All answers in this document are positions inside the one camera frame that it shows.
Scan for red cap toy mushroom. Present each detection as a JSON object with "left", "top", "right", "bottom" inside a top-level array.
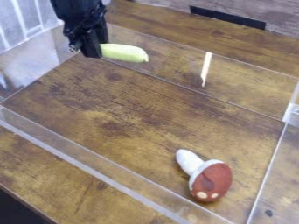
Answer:
[{"left": 175, "top": 149, "right": 232, "bottom": 202}]

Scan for black strip on table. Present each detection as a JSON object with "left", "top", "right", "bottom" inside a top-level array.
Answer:
[{"left": 190, "top": 5, "right": 267, "bottom": 30}]

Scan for green handled metal spoon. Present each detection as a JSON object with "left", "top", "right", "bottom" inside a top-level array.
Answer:
[{"left": 99, "top": 44, "right": 148, "bottom": 63}]

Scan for clear acrylic enclosure wall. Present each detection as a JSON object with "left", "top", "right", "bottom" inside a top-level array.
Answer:
[{"left": 0, "top": 26, "right": 299, "bottom": 224}]

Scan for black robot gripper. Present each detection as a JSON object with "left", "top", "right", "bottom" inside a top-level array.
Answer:
[{"left": 51, "top": 0, "right": 108, "bottom": 58}]

